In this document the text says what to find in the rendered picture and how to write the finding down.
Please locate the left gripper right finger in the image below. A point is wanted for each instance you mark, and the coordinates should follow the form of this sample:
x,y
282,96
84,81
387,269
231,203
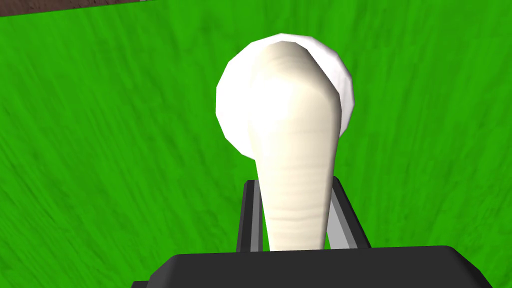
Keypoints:
x,y
344,224

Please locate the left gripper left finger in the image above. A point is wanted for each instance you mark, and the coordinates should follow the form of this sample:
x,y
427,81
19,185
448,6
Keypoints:
x,y
248,218

